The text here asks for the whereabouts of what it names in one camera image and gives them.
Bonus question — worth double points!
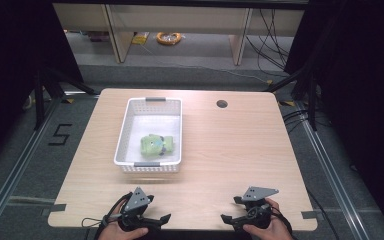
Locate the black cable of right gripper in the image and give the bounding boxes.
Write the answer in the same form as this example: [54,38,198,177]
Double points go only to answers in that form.
[273,188,342,240]

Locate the orange cable coil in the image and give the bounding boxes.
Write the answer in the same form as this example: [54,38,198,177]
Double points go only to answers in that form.
[155,31,183,47]

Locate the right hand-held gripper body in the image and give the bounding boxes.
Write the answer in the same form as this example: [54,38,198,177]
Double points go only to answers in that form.
[233,185,280,231]

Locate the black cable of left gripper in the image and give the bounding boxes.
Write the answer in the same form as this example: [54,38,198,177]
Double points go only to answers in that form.
[93,191,134,240]

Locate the black floor cables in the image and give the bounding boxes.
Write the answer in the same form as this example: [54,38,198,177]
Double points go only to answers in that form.
[281,108,314,135]

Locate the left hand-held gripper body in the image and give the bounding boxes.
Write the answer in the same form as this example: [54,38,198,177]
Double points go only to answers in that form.
[117,186,163,233]

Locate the bundle of black hanging cables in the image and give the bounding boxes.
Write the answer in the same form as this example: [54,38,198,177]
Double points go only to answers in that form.
[245,8,292,77]

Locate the light wooden shelf frame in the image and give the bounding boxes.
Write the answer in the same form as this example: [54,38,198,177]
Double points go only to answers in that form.
[52,2,306,66]

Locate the black metal stand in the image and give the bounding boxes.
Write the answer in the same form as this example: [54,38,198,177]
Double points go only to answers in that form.
[33,65,100,131]
[262,65,318,132]

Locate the aluminium floor rail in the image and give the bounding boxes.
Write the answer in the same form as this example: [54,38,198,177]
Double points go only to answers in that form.
[294,99,372,240]
[0,96,63,234]

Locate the person's right hand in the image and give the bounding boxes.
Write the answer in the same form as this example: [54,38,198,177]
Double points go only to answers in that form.
[242,197,295,240]

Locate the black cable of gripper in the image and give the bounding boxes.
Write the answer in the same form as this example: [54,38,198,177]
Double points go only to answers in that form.
[273,188,342,240]
[93,191,134,240]

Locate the grey cord loop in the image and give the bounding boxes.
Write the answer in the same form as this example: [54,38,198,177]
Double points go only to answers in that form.
[80,214,123,229]

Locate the black curtain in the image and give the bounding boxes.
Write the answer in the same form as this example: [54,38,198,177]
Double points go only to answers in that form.
[283,0,384,240]
[0,0,84,171]

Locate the white plastic basket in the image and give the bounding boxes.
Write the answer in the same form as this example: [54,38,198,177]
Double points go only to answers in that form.
[113,96,183,174]

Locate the yellow packet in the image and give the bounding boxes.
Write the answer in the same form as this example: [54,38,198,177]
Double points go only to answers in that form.
[131,31,151,46]

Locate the person's left hand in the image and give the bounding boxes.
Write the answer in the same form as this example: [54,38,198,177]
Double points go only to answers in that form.
[97,199,150,240]

